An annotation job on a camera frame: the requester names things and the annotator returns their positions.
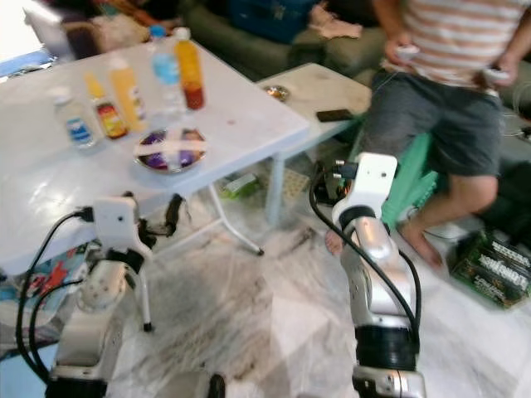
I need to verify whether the black phone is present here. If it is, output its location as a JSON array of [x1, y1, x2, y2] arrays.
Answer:
[[315, 108, 355, 124]]

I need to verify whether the green white packet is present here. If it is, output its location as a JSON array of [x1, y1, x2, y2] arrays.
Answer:
[[220, 170, 262, 200]]

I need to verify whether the green plastic stool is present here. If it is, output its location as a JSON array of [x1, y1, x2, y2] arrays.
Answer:
[[348, 116, 439, 231]]

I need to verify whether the small white side table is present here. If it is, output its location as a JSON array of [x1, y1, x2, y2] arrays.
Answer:
[[256, 63, 374, 229]]

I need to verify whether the colourful patterned baby seat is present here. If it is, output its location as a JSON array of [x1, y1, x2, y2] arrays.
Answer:
[[0, 249, 90, 312]]

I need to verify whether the small metal bowl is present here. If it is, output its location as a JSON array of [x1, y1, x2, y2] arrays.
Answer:
[[264, 85, 291, 103]]

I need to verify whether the white folding table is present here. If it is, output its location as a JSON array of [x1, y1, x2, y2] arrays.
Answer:
[[0, 37, 312, 334]]

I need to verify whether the small orange bottle red label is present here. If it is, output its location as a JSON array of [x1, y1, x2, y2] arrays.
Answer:
[[85, 72, 129, 140]]

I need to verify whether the person in striped shirt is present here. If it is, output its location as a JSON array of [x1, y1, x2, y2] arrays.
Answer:
[[324, 0, 531, 268]]

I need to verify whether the clear bottle blue label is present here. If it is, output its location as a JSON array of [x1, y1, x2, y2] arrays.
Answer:
[[52, 86, 98, 151]]

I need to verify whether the tall orange juice bottle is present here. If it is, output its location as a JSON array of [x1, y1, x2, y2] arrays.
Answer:
[[108, 56, 144, 132]]

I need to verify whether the clear water bottle blue cap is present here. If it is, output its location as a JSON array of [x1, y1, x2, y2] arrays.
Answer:
[[149, 25, 183, 117]]

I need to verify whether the orange drink bottle white cap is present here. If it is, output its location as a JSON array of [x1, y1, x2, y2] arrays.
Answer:
[[173, 27, 207, 111]]

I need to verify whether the white hand controller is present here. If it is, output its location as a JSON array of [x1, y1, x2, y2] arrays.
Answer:
[[483, 66, 514, 87], [394, 45, 421, 61]]

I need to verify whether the green sofa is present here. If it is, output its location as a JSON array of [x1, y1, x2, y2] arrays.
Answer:
[[178, 0, 391, 81]]

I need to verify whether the pink cloth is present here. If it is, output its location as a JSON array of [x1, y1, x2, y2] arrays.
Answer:
[[309, 4, 364, 41]]

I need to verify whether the grey robot leg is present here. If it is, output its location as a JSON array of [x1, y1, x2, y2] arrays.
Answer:
[[183, 373, 227, 398]]

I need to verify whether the blue bag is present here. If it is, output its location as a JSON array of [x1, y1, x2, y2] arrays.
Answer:
[[226, 0, 316, 45]]

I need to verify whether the dark green bottle crate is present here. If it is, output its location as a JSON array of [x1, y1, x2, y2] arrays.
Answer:
[[450, 231, 531, 309]]

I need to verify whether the floral cushion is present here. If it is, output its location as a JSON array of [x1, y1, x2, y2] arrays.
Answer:
[[91, 12, 150, 51]]

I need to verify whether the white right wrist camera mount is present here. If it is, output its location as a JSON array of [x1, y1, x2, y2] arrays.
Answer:
[[332, 153, 399, 223]]

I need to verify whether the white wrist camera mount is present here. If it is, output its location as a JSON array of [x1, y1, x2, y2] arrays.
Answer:
[[92, 196, 142, 256], [332, 153, 399, 223]]

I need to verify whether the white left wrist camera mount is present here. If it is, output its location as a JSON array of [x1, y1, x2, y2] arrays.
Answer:
[[92, 196, 142, 256]]

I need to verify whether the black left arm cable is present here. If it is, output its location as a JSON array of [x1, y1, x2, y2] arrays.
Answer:
[[17, 209, 96, 386], [29, 280, 90, 374]]

